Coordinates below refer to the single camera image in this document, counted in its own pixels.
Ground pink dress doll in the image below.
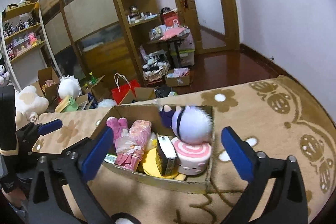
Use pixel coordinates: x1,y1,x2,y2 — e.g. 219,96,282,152
114,120,152,171

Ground pink swirl roll plush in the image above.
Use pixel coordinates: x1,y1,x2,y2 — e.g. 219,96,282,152
171,137,212,176

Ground white fluffy plush yellow pompoms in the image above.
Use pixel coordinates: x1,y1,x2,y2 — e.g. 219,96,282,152
145,132,158,152

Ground white-haired blindfold plush doll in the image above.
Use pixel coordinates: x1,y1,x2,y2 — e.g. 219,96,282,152
159,105,213,145

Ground black and white tissue pack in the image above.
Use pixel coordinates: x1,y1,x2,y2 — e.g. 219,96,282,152
156,136,177,176

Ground green tissue pack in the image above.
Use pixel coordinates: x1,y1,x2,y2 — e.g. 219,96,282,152
104,153,117,164

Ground person's left hand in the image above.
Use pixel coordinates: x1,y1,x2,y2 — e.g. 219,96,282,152
1,188,26,209

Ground green frog plush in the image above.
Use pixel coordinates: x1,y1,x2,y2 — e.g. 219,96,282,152
55,95,79,113

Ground white and tan plush dog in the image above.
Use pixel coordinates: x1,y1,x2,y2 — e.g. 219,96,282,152
15,85,49,128

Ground pink plush toy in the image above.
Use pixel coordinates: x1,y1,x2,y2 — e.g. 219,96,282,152
106,117,129,143

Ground brown cardboard box left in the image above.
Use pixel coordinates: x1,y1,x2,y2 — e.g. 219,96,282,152
33,67,60,103

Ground white round plush head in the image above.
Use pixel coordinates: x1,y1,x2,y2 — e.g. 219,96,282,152
58,76,82,100

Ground yellow plush toy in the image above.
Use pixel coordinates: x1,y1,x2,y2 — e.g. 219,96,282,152
141,148,187,181

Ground beige floral blanket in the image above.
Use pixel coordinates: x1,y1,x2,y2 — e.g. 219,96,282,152
31,74,336,224

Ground green glass bottle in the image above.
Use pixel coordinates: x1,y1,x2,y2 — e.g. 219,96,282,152
89,72,97,86

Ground red paper shopping bag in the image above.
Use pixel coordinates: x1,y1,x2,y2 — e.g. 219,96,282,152
111,73,141,105

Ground open cardboard box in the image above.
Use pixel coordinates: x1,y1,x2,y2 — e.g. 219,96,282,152
31,103,215,195

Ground white toy display shelf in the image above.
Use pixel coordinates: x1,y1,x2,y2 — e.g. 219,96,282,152
1,1,62,91

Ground small cardboard box on floor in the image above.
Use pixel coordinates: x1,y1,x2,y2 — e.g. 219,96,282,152
165,68,193,88

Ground wicker basket with socks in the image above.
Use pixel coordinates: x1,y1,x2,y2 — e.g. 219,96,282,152
142,59,170,82

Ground wooden wardrobe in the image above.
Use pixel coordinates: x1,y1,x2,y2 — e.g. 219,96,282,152
32,0,138,88

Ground clear storage bin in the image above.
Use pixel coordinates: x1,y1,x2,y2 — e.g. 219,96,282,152
170,34,195,68

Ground black side table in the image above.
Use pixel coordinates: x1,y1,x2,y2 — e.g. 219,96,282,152
146,31,190,68

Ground pink cloth on table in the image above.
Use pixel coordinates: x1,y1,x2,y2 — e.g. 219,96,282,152
159,26,189,41

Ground wooden corner shelf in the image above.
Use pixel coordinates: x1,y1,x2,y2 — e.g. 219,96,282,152
113,0,166,86

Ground red gift bag on table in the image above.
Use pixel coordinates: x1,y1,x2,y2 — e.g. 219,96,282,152
160,7,180,27

